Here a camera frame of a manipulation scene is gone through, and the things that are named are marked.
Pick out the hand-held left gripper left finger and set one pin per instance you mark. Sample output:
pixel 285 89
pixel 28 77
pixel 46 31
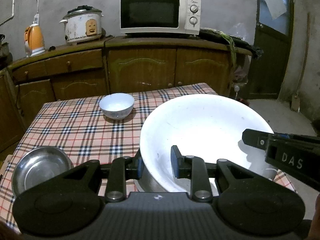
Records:
pixel 138 167

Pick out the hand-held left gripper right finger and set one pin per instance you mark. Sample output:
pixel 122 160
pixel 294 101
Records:
pixel 174 160

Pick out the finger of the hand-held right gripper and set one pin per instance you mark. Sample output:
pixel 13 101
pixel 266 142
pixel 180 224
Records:
pixel 255 138

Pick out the shallow white bowl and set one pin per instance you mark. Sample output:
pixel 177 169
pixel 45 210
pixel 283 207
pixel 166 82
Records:
pixel 205 120

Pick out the deep white ceramic bowl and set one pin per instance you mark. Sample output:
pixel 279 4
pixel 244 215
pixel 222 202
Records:
pixel 116 105

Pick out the steel bowl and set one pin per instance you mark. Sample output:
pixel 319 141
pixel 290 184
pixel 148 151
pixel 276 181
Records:
pixel 40 170

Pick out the green door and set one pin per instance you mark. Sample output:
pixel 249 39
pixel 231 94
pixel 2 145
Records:
pixel 267 67

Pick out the checked tablecloth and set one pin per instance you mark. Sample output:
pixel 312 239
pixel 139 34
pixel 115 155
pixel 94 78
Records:
pixel 75 130

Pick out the green leek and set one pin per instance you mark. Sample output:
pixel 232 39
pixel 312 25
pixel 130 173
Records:
pixel 231 47

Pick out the wooden cabinet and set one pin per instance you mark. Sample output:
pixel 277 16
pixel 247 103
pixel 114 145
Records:
pixel 142 67

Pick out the small black object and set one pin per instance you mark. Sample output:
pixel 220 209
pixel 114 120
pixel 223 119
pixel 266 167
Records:
pixel 51 48

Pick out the white microwave oven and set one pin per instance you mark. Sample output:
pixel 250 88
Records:
pixel 150 12

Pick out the white rice cooker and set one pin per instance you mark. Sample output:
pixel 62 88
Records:
pixel 77 27

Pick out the orange electric kettle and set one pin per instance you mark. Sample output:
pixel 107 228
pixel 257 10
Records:
pixel 36 38

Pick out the white power plug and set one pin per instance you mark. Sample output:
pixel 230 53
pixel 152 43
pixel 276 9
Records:
pixel 36 19

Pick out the steel steamer pot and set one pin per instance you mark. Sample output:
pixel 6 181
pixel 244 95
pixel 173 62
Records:
pixel 3 48

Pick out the white wall pipe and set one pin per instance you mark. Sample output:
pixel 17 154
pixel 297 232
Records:
pixel 13 7

